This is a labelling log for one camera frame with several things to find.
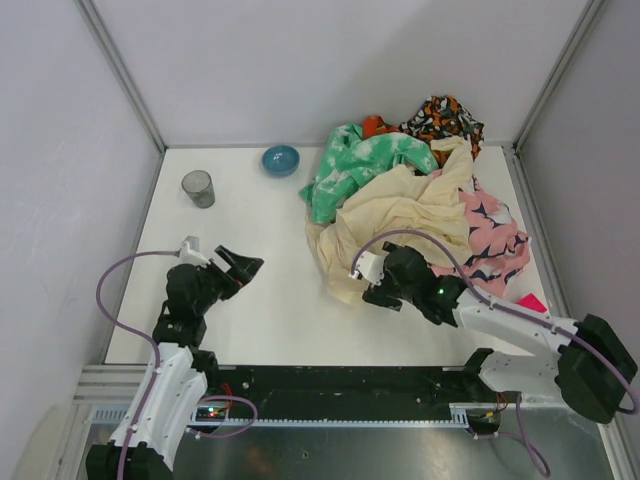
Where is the cream yellow cloth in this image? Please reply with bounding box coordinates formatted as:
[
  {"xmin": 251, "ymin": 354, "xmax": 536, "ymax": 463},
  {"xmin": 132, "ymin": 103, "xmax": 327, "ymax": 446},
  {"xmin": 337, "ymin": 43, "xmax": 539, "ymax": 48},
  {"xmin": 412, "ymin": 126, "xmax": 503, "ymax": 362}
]
[{"xmin": 306, "ymin": 137, "xmax": 473, "ymax": 305}]

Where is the pink navy floral cloth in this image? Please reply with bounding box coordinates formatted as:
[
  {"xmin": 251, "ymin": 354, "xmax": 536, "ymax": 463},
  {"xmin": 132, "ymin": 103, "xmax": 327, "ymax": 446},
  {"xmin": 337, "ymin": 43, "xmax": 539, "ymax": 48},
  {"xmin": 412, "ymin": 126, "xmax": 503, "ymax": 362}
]
[{"xmin": 459, "ymin": 176, "xmax": 531, "ymax": 298}]

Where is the aluminium frame post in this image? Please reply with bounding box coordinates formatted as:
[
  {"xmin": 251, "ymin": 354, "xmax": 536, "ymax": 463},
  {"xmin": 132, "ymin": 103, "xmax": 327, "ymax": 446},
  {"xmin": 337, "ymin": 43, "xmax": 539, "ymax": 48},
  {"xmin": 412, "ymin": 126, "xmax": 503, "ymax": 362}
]
[
  {"xmin": 74, "ymin": 0, "xmax": 167, "ymax": 154},
  {"xmin": 512, "ymin": 0, "xmax": 609, "ymax": 154}
]

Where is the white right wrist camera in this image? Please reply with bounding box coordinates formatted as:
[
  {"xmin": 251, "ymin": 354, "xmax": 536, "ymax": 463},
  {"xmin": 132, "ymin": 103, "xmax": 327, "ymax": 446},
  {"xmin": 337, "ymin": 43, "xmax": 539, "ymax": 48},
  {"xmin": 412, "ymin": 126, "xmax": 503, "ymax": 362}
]
[{"xmin": 349, "ymin": 251, "xmax": 384, "ymax": 286}]

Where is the green white tie-dye cloth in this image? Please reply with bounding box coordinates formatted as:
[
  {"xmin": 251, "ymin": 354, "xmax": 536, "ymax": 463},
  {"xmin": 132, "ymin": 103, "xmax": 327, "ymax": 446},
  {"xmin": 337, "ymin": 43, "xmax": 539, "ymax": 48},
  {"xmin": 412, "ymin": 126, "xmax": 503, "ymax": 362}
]
[{"xmin": 299, "ymin": 124, "xmax": 438, "ymax": 224}]

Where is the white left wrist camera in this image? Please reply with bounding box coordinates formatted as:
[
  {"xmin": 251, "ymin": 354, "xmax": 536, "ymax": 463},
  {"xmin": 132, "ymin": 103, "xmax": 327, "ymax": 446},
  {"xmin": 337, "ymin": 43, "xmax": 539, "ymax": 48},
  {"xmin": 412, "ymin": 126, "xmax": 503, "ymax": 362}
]
[{"xmin": 178, "ymin": 236, "xmax": 210, "ymax": 266}]

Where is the grey translucent cup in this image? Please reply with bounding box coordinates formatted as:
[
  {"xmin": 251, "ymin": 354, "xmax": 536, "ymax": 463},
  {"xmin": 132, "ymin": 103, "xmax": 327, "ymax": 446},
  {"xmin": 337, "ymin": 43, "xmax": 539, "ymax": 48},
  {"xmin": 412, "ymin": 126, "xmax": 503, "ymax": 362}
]
[{"xmin": 181, "ymin": 170, "xmax": 215, "ymax": 209}]

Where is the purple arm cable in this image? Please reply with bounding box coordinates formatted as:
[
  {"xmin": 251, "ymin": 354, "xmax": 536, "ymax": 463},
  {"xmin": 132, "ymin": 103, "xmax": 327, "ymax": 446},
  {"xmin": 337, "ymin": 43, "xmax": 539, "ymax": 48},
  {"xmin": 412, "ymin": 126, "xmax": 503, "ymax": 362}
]
[
  {"xmin": 351, "ymin": 230, "xmax": 639, "ymax": 476},
  {"xmin": 96, "ymin": 249, "xmax": 259, "ymax": 480}
]

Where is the left aluminium frame post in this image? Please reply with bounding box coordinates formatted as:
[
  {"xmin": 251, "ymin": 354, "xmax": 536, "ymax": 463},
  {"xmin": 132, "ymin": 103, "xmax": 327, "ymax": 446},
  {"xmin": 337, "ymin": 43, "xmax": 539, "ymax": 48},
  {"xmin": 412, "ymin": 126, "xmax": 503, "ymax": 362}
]
[{"xmin": 74, "ymin": 0, "xmax": 167, "ymax": 154}]

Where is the orange black patterned cloth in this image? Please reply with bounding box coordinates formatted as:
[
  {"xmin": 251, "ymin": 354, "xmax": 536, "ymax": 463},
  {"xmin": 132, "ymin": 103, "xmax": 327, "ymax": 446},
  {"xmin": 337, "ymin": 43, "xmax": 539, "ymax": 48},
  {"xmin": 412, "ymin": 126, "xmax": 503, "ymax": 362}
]
[{"xmin": 399, "ymin": 95, "xmax": 484, "ymax": 159}]

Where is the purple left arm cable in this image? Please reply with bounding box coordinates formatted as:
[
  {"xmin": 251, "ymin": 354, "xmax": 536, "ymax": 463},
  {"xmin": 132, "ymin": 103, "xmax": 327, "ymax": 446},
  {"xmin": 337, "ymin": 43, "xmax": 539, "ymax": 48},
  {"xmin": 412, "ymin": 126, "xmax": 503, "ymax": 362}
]
[{"xmin": 96, "ymin": 249, "xmax": 259, "ymax": 480}]

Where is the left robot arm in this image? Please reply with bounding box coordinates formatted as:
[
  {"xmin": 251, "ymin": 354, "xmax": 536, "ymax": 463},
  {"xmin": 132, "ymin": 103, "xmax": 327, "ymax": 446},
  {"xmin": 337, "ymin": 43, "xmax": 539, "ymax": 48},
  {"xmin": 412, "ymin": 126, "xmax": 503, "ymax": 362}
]
[{"xmin": 85, "ymin": 246, "xmax": 264, "ymax": 479}]

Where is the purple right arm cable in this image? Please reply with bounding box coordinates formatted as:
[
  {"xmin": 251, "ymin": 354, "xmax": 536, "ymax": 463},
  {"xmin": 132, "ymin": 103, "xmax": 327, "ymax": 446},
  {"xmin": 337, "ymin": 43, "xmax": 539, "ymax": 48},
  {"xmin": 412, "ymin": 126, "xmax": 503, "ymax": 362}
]
[{"xmin": 351, "ymin": 230, "xmax": 639, "ymax": 476}]

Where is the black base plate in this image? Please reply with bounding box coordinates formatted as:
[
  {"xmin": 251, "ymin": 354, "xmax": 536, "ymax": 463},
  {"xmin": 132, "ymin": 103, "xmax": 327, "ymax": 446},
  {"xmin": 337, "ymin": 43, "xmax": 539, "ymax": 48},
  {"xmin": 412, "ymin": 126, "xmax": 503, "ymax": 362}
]
[{"xmin": 209, "ymin": 365, "xmax": 497, "ymax": 423}]

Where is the magenta pink block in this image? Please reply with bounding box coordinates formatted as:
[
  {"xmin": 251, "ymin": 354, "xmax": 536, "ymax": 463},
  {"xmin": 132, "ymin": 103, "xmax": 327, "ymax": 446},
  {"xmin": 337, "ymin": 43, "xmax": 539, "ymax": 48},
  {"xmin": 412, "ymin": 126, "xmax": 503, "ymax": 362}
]
[{"xmin": 516, "ymin": 293, "xmax": 548, "ymax": 314}]

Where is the slotted cable duct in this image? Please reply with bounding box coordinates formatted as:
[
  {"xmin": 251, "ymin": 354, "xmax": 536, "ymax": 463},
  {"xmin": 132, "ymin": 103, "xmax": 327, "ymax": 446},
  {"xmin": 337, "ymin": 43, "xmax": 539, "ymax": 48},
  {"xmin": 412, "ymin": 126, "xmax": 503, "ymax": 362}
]
[{"xmin": 89, "ymin": 402, "xmax": 506, "ymax": 432}]

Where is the red orange cloth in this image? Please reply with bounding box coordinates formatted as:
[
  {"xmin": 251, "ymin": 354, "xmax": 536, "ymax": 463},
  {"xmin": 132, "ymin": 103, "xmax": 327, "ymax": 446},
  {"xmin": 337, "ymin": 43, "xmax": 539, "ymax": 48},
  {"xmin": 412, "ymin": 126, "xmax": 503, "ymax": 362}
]
[{"xmin": 362, "ymin": 116, "xmax": 401, "ymax": 140}]

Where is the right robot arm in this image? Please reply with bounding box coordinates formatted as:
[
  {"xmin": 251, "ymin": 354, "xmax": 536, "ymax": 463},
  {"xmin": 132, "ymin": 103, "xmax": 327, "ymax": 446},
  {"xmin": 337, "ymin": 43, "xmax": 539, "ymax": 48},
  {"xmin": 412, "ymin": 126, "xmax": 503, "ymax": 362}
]
[{"xmin": 219, "ymin": 243, "xmax": 638, "ymax": 424}]

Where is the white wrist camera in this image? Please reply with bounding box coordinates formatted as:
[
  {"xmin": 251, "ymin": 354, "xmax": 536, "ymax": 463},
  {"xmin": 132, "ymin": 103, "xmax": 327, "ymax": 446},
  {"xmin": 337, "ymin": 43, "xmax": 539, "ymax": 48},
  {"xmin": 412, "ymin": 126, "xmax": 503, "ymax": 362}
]
[
  {"xmin": 349, "ymin": 251, "xmax": 384, "ymax": 286},
  {"xmin": 178, "ymin": 236, "xmax": 210, "ymax": 266}
]

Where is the blue ceramic bowl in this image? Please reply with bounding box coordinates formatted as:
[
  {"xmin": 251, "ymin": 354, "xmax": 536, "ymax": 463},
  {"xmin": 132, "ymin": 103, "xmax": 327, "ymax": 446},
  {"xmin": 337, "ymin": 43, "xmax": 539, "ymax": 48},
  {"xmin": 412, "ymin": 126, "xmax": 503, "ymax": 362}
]
[{"xmin": 261, "ymin": 145, "xmax": 300, "ymax": 177}]

